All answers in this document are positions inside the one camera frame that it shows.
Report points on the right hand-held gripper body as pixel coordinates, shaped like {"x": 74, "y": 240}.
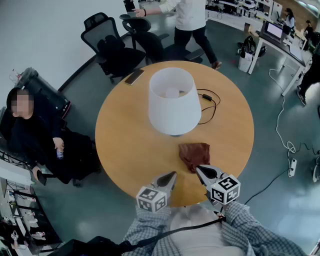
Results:
{"x": 225, "y": 190}

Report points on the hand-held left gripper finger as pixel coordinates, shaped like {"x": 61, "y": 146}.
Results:
{"x": 160, "y": 178}
{"x": 172, "y": 185}

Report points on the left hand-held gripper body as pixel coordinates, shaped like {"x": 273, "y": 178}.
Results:
{"x": 151, "y": 200}

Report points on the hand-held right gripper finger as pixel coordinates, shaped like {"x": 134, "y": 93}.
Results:
{"x": 216, "y": 170}
{"x": 203, "y": 180}

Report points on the brown cloth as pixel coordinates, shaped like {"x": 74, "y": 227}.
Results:
{"x": 196, "y": 153}

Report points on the white table lamp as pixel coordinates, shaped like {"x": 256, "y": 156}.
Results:
{"x": 175, "y": 112}

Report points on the person's left forearm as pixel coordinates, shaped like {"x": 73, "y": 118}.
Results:
{"x": 147, "y": 225}

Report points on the person's right forearm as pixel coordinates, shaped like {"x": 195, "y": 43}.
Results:
{"x": 250, "y": 230}

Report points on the white office desk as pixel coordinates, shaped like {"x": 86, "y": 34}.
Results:
{"x": 287, "y": 50}

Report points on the person's torso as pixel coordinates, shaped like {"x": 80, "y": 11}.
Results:
{"x": 200, "y": 240}

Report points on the white power strip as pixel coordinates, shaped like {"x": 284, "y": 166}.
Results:
{"x": 292, "y": 167}

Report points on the black bag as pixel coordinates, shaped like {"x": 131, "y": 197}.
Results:
{"x": 87, "y": 246}

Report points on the small labelled bottle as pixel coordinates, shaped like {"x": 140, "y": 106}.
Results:
{"x": 60, "y": 154}

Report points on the smartphone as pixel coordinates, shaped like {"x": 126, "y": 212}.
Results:
{"x": 134, "y": 77}

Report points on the black handheld phone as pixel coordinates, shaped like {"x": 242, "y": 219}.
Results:
{"x": 42, "y": 178}

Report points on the white bag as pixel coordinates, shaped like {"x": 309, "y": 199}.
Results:
{"x": 245, "y": 62}

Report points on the black shelf rack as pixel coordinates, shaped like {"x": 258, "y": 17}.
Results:
{"x": 25, "y": 212}

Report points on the black backpack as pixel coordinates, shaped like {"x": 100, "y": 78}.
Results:
{"x": 248, "y": 43}

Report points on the black office chair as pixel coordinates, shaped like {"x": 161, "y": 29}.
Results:
{"x": 147, "y": 42}
{"x": 112, "y": 55}

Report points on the black wheeled bin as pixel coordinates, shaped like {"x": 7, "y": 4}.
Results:
{"x": 42, "y": 87}

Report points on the computer monitor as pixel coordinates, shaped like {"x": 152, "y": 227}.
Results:
{"x": 273, "y": 30}

